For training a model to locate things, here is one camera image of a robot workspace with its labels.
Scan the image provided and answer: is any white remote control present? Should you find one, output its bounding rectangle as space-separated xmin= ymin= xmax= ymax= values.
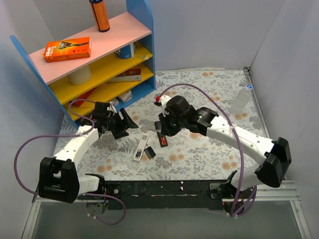
xmin=133 ymin=134 xmax=149 ymax=162

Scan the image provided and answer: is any black remote control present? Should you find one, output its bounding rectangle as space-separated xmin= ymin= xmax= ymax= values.
xmin=157 ymin=132 xmax=168 ymax=147

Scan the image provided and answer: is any black battery cover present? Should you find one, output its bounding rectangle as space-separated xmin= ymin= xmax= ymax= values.
xmin=144 ymin=146 xmax=156 ymax=159

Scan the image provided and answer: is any white battery cover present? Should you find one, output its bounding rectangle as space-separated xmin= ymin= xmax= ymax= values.
xmin=155 ymin=147 xmax=166 ymax=154

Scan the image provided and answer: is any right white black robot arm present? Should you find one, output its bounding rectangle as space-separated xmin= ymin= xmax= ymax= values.
xmin=155 ymin=96 xmax=292 ymax=198

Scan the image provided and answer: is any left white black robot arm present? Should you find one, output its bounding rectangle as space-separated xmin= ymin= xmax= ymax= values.
xmin=38 ymin=102 xmax=138 ymax=203

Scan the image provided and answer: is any red AAA battery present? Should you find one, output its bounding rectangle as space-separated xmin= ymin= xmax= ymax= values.
xmin=160 ymin=137 xmax=167 ymax=147

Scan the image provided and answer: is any small white box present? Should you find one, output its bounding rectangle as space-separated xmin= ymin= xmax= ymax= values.
xmin=117 ymin=90 xmax=133 ymax=103

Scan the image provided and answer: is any floral table mat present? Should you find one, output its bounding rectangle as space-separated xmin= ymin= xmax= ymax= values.
xmin=46 ymin=70 xmax=278 ymax=181

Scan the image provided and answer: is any red box lower shelf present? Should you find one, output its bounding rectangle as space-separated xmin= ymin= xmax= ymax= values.
xmin=69 ymin=88 xmax=95 ymax=108

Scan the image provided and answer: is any red white flat box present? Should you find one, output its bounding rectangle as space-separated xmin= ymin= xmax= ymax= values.
xmin=106 ymin=68 xmax=142 ymax=83

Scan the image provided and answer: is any white paper roll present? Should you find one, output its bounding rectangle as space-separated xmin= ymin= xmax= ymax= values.
xmin=67 ymin=66 xmax=92 ymax=86

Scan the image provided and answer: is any clear plastic bottle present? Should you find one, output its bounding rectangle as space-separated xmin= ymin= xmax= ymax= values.
xmin=230 ymin=84 xmax=253 ymax=115

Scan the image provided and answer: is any blue white can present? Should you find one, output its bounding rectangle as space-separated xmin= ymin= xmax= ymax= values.
xmin=114 ymin=42 xmax=136 ymax=59

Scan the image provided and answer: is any orange razor box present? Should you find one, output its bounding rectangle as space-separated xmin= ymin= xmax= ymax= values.
xmin=42 ymin=37 xmax=91 ymax=63

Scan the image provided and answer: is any orange cylindrical bottle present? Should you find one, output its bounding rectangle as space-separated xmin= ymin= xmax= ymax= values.
xmin=89 ymin=0 xmax=110 ymax=32

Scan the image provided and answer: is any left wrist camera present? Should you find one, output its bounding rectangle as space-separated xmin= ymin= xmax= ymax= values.
xmin=106 ymin=103 xmax=117 ymax=115

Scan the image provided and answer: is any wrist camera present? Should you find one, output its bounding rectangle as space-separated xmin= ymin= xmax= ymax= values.
xmin=106 ymin=103 xmax=117 ymax=115
xmin=154 ymin=95 xmax=171 ymax=113

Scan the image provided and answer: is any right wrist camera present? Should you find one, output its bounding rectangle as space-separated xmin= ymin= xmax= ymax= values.
xmin=154 ymin=95 xmax=171 ymax=113

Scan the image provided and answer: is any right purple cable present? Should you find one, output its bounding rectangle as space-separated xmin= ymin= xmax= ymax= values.
xmin=159 ymin=83 xmax=257 ymax=218

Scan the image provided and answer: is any purple cable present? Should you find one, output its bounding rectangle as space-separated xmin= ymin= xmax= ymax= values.
xmin=13 ymin=99 xmax=127 ymax=226
xmin=159 ymin=83 xmax=257 ymax=218

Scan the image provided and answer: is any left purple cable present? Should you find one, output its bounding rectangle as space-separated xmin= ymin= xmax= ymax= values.
xmin=13 ymin=99 xmax=127 ymax=226

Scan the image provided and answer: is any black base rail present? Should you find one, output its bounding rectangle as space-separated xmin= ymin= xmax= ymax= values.
xmin=88 ymin=180 xmax=237 ymax=210

